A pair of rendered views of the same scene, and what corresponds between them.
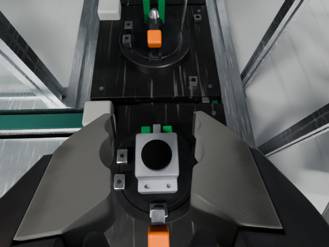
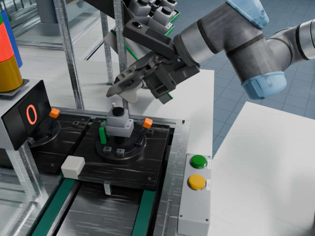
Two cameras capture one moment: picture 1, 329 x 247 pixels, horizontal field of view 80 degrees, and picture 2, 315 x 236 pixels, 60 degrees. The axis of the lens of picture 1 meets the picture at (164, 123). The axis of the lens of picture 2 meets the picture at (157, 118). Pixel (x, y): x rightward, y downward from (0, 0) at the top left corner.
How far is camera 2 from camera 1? 0.60 m
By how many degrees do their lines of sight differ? 51
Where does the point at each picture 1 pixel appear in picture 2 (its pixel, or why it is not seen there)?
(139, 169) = (121, 117)
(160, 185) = (129, 122)
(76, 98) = (48, 182)
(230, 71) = (77, 112)
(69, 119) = (62, 192)
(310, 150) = (133, 109)
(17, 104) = (29, 220)
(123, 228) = (143, 162)
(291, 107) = (107, 108)
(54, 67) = not seen: outside the picture
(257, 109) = not seen: hidden behind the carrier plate
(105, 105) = (70, 157)
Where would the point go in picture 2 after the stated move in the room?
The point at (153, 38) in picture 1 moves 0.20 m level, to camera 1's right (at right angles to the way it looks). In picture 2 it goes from (56, 111) to (89, 77)
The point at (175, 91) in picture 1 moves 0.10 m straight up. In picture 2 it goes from (77, 132) to (71, 104)
